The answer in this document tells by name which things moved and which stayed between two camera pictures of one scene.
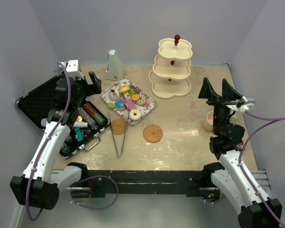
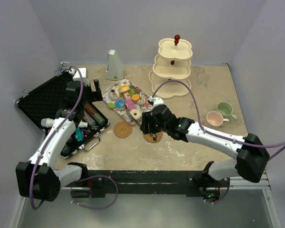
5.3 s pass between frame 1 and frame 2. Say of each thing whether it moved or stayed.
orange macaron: stayed
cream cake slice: stayed
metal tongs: moved
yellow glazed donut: stayed
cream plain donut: stayed
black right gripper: moved
